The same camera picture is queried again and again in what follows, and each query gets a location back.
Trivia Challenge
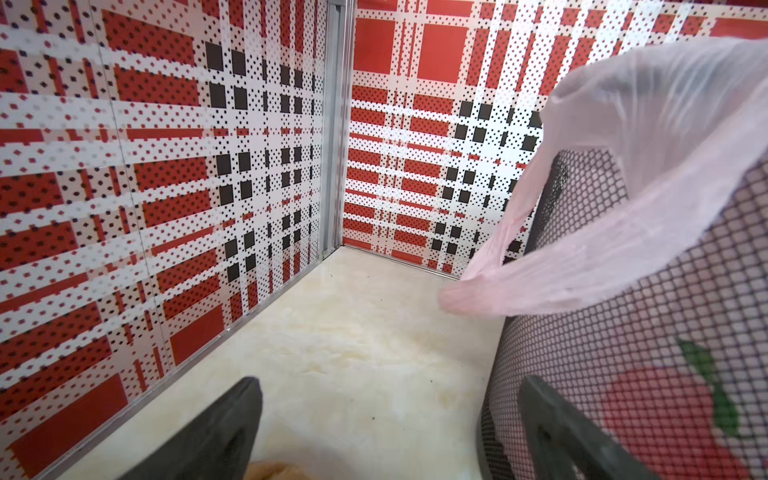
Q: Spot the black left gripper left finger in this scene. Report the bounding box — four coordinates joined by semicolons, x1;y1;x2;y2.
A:
122;376;263;479

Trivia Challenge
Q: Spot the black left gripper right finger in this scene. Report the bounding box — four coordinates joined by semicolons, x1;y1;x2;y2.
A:
517;376;658;479

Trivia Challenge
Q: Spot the black mesh trash bin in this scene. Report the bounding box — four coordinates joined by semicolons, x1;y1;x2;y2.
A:
477;160;767;479

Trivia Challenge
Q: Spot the pink plastic bin liner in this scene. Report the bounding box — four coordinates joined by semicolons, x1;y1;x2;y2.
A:
439;37;767;316

